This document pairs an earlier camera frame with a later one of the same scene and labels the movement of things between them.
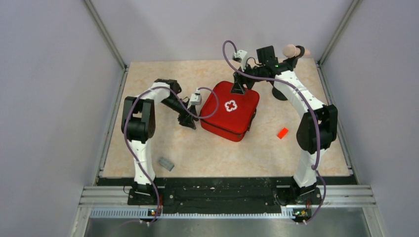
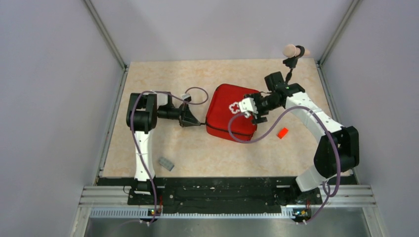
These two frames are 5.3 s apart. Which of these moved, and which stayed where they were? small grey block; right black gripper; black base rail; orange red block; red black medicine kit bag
Moved: red black medicine kit bag; right black gripper
Stayed: small grey block; orange red block; black base rail
